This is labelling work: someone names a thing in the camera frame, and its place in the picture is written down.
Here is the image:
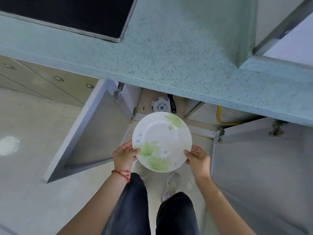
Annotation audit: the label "person's right hand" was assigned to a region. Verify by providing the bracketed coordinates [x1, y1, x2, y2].
[183, 145, 212, 180]

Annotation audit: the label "person's left hand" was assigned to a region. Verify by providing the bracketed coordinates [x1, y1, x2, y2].
[112, 140, 141, 173]

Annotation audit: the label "grey cabinet door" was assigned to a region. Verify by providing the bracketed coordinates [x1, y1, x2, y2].
[0, 55, 83, 107]
[14, 58, 101, 108]
[43, 79, 135, 184]
[0, 74, 47, 99]
[211, 117, 313, 235]

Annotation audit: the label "white green floral plate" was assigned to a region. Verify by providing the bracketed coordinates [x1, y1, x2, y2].
[132, 112, 193, 173]

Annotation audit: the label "grey kitchen cabinet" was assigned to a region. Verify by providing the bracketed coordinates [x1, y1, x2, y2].
[0, 55, 313, 235]

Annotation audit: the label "person's right forearm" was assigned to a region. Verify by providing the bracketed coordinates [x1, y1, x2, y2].
[194, 173, 257, 235]

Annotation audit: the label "person's left forearm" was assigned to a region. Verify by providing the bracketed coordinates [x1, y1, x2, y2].
[56, 171, 130, 235]

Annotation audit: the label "person's right white shoe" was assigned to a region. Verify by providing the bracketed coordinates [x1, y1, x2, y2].
[160, 172, 180, 203]

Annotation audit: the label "blue patterned small plate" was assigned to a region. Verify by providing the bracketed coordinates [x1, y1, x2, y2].
[151, 96, 170, 113]

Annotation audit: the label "green speckled countertop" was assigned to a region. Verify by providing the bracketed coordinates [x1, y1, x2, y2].
[0, 0, 313, 128]

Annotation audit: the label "dark denim jeans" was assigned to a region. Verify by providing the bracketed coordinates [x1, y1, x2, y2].
[101, 172, 201, 235]

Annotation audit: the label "black frying pan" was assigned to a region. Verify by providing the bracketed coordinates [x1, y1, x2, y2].
[167, 93, 177, 114]

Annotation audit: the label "black glass gas stove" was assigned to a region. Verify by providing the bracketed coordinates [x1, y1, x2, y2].
[0, 0, 139, 43]

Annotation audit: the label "metal corner trim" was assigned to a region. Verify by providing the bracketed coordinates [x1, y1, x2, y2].
[253, 0, 313, 56]

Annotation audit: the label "red bead bracelet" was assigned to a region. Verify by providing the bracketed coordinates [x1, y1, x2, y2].
[111, 170, 130, 184]

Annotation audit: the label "yellow gas hose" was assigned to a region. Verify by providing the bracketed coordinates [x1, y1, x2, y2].
[216, 105, 245, 126]

